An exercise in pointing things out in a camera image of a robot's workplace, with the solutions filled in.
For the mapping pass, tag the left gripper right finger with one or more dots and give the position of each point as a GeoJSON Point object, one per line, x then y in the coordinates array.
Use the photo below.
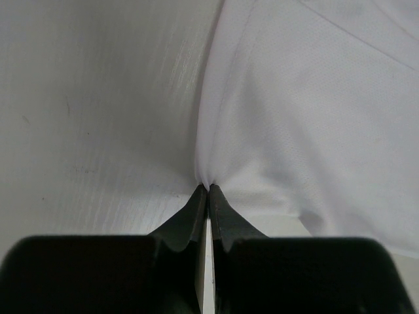
{"type": "Point", "coordinates": [255, 273]}

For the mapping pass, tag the white t shirt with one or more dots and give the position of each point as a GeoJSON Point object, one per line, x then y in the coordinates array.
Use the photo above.
{"type": "Point", "coordinates": [310, 109]}

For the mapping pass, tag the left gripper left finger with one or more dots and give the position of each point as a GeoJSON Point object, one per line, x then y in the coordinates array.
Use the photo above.
{"type": "Point", "coordinates": [154, 273]}

